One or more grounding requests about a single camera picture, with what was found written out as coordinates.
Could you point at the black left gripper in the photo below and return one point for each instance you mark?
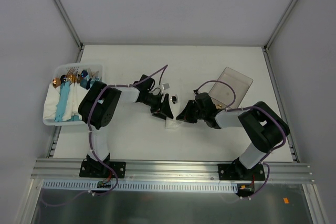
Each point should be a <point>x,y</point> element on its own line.
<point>163,104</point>

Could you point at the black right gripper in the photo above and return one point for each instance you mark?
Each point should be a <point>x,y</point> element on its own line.
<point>194,111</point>

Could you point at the white paper napkin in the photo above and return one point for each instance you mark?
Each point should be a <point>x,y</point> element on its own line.
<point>173,124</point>

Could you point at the wooden handled spoon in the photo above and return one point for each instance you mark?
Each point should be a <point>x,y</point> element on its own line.
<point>174,99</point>

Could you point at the clear plastic utensil box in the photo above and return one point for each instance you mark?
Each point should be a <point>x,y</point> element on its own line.
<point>231,90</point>

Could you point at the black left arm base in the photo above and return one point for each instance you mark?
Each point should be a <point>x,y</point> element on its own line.
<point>94,169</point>

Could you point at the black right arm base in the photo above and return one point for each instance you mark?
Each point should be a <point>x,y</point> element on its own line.
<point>235,172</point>

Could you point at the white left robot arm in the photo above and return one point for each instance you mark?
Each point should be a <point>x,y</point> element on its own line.
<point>98,107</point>

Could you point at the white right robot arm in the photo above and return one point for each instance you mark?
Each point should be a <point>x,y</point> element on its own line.
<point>262,125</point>

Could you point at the light blue rolled napkin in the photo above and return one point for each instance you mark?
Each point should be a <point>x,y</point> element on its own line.
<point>62,104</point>

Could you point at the white rolled napkin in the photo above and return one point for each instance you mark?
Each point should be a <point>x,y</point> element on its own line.
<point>51,102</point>

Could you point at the copper fork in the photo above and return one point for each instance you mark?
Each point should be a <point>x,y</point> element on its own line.
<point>72,75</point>

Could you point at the white plastic basket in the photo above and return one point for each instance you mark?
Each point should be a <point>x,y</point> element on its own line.
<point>87,73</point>

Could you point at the copper spoon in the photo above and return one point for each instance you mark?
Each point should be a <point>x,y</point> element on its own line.
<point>56,82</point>

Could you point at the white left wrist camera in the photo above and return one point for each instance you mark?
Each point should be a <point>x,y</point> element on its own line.
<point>165,86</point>

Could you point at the aluminium frame rail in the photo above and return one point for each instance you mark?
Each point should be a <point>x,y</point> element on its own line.
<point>174,171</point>

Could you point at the perforated cable duct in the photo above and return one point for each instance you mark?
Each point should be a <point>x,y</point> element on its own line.
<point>215,187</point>

